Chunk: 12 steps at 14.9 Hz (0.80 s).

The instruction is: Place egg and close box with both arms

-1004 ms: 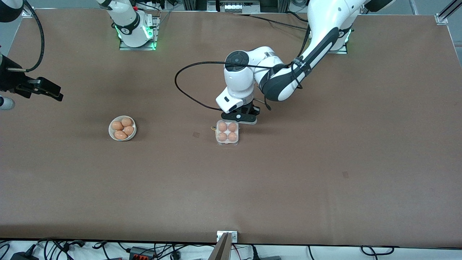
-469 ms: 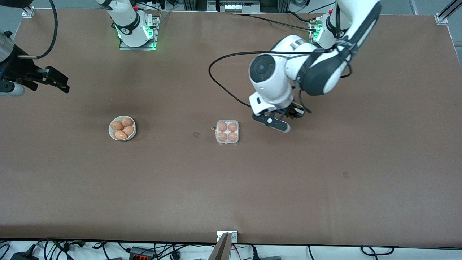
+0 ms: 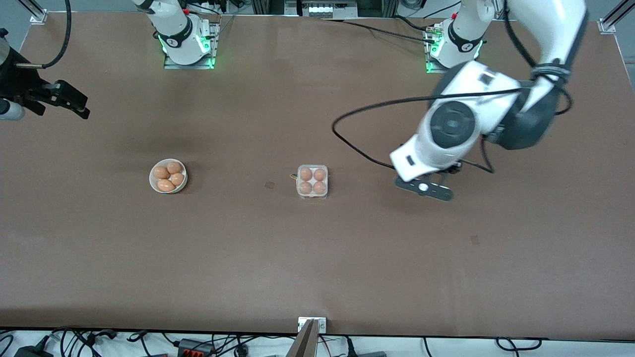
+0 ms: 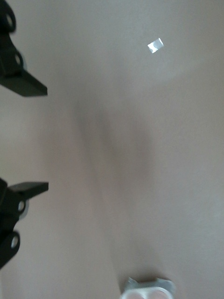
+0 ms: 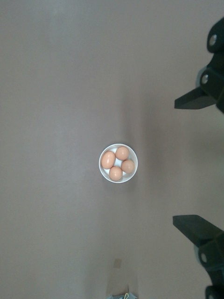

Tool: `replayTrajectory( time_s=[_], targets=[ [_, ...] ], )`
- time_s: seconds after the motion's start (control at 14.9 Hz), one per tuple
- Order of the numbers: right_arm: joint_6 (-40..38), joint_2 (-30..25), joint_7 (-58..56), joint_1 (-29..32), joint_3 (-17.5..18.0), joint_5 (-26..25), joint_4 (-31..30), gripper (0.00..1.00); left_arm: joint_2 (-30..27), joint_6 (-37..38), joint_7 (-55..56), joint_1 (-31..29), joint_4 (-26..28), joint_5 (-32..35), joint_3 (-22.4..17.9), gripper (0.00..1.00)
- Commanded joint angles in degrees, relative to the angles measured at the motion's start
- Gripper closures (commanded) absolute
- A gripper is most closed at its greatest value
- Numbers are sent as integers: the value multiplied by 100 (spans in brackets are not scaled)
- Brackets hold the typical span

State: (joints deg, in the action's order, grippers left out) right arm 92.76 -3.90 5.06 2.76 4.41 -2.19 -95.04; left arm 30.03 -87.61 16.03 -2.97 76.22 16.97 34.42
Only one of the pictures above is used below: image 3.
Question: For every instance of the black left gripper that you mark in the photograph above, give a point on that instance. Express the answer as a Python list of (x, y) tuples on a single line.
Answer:
[(453, 170)]

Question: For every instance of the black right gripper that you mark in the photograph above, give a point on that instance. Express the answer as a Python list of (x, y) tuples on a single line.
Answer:
[(16, 82)]

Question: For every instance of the clear plastic egg box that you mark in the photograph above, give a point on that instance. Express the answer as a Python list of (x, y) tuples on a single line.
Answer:
[(312, 197)]

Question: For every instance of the brown egg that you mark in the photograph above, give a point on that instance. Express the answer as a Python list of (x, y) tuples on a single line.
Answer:
[(177, 179), (319, 187), (305, 188), (320, 174), (161, 172), (165, 186), (174, 167), (306, 174)]

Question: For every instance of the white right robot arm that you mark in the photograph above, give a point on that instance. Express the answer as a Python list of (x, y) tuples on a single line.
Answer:
[(173, 39)]

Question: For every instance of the grey electrical box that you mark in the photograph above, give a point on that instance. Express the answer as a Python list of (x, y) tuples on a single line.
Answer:
[(330, 9)]

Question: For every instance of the black box orange connectors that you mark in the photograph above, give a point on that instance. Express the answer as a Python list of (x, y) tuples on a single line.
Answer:
[(196, 348)]

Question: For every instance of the white round bowl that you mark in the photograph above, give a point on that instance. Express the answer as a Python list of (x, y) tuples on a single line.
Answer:
[(152, 182)]

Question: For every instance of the brown table mat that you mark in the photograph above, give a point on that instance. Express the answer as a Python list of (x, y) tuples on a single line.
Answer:
[(317, 258)]

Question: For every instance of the black power adapter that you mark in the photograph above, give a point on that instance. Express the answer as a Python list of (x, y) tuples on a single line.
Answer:
[(32, 351)]

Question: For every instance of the metal corner bracket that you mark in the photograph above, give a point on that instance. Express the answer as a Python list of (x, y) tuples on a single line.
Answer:
[(606, 26), (38, 18)]

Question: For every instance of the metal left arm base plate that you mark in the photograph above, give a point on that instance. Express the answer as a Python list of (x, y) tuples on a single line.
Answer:
[(429, 69)]

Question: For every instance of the aluminium frame profile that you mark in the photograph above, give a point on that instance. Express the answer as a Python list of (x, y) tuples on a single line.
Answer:
[(32, 5), (620, 12)]

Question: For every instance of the metal edge bracket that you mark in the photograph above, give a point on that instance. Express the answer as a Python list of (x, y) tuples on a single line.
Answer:
[(322, 325)]

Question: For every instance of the aluminium camera mount pole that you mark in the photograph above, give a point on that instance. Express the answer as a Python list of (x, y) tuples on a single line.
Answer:
[(305, 342)]

